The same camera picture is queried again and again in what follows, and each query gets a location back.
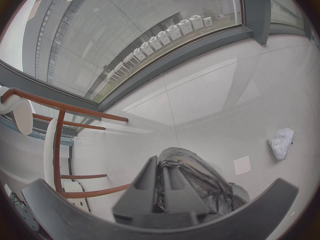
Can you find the black plastic bag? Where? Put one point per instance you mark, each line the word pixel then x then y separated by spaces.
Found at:
pixel 207 179

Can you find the white chair with wooden legs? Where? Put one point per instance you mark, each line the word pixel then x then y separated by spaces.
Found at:
pixel 25 114

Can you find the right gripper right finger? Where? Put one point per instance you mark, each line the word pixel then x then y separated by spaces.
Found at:
pixel 180 194

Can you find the clear printed wrapper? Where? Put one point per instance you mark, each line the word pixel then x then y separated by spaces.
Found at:
pixel 282 141

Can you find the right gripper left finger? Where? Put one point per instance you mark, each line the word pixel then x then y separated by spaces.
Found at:
pixel 140 194

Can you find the window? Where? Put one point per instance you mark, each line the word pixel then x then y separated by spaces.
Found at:
pixel 262 14

